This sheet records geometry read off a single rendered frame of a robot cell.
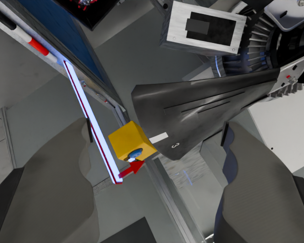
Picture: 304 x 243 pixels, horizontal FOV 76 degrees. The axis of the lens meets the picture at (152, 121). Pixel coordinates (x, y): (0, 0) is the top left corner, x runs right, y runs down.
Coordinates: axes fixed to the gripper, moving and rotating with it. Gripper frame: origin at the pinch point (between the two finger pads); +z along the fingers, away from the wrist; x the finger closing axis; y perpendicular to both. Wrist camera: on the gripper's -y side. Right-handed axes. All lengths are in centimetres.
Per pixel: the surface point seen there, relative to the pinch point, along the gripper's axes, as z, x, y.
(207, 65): 76, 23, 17
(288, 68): 19.9, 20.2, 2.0
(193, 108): 17.1, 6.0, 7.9
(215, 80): 16.3, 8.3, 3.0
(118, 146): 38, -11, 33
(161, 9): 124, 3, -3
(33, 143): 96, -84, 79
